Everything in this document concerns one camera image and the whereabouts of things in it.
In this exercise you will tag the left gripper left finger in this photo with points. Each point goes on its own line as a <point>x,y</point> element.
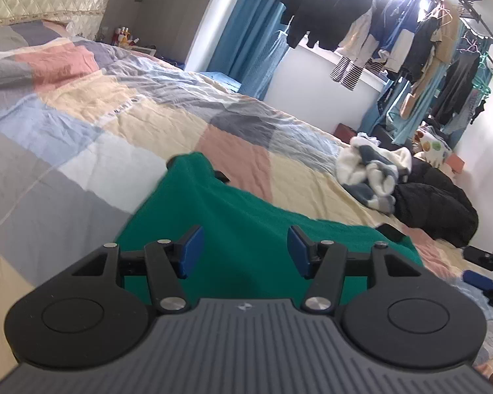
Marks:
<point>164,263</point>

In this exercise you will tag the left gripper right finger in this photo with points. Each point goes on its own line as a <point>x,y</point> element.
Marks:
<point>327,264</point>

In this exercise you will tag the green and white hoodie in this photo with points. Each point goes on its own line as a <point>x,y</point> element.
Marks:
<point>245,255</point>

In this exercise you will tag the hanging clothes on rack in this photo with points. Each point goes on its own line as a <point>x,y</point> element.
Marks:
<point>423,48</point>

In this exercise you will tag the black padded jacket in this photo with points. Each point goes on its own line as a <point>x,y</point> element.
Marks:
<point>430,201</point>

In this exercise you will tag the white and grey fleece garment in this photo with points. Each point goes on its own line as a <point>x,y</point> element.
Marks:
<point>370,173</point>

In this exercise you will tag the pink box on floor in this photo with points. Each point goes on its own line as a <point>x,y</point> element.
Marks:
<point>455,163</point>

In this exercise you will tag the polka dot bag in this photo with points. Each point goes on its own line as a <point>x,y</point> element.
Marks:
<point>429,148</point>

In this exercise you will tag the patchwork plaid bed quilt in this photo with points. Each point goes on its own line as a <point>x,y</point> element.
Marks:
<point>87,132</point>

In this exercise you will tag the bottles on nightstand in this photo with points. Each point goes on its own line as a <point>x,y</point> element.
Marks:
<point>123,38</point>

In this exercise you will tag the blue window curtain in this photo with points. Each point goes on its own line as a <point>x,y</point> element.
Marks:
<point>251,46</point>

